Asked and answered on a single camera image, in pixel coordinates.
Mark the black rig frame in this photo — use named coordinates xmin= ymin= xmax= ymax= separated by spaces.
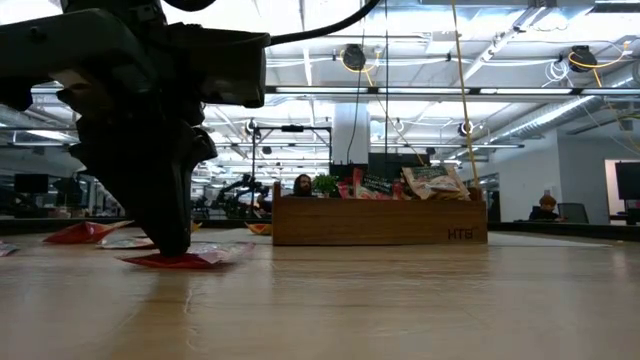
xmin=251 ymin=124 xmax=333 ymax=221

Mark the grey office chair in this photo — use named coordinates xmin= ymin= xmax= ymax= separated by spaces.
xmin=557 ymin=202 xmax=590 ymax=225

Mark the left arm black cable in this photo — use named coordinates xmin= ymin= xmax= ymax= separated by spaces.
xmin=164 ymin=0 xmax=384 ymax=47

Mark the wooden tea organiser box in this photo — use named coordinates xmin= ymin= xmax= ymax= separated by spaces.
xmin=271 ymin=180 xmax=490 ymax=247

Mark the white square column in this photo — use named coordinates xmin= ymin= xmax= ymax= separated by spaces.
xmin=332 ymin=102 xmax=371 ymax=166

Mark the yellow hanging cable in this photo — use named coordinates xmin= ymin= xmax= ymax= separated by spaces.
xmin=449 ymin=0 xmax=480 ymax=169

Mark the black ceiling cable reel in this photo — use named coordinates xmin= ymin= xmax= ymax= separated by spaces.
xmin=567 ymin=44 xmax=599 ymax=74
xmin=341 ymin=43 xmax=368 ymax=72

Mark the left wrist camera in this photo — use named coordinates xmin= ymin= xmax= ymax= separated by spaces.
xmin=167 ymin=28 xmax=272 ymax=110

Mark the beige tea packet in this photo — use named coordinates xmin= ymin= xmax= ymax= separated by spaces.
xmin=401 ymin=164 xmax=451 ymax=189
xmin=424 ymin=172 xmax=472 ymax=202

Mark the small green leafy plant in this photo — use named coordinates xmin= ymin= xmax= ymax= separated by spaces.
xmin=312 ymin=173 xmax=340 ymax=197

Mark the thin black hanging cable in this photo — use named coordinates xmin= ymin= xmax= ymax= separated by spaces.
xmin=382 ymin=0 xmax=390 ymax=154

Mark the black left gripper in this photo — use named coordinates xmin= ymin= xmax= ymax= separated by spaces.
xmin=0 ymin=0 xmax=202 ymax=260

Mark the silver ventilation duct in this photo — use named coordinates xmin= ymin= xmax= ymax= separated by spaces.
xmin=487 ymin=94 xmax=609 ymax=146

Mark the long ceiling light bar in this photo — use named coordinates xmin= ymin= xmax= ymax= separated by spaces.
xmin=264 ymin=85 xmax=640 ymax=97

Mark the dark wall screen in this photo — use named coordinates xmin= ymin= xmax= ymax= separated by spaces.
xmin=614 ymin=161 xmax=640 ymax=201

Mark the black aluminium table frame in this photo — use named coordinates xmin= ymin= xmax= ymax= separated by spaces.
xmin=0 ymin=216 xmax=640 ymax=242

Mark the person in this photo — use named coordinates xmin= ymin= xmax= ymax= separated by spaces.
xmin=291 ymin=173 xmax=315 ymax=198
xmin=528 ymin=193 xmax=569 ymax=224

